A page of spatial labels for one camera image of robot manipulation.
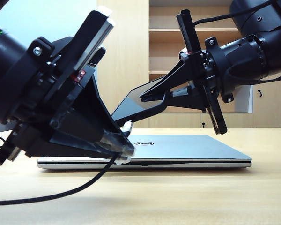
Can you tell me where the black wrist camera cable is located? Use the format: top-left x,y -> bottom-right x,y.
192,0 -> 274,25

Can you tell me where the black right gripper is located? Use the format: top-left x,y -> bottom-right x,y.
114,9 -> 234,135

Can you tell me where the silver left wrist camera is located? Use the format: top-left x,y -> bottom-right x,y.
74,6 -> 116,71

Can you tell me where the black smartphone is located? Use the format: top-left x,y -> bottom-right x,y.
111,80 -> 166,123

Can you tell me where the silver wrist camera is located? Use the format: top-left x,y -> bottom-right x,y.
179,47 -> 190,59
74,6 -> 116,71

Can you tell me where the silver Dell laptop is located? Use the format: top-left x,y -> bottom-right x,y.
37,135 -> 252,170

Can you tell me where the light wooden shelf cabinet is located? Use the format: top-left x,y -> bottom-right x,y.
96,0 -> 281,129

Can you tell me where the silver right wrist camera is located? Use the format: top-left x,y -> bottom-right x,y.
179,47 -> 190,59

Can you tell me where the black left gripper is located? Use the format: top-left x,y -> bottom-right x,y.
0,10 -> 136,166

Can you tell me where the black braided charging cable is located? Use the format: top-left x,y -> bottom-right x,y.
0,120 -> 133,206

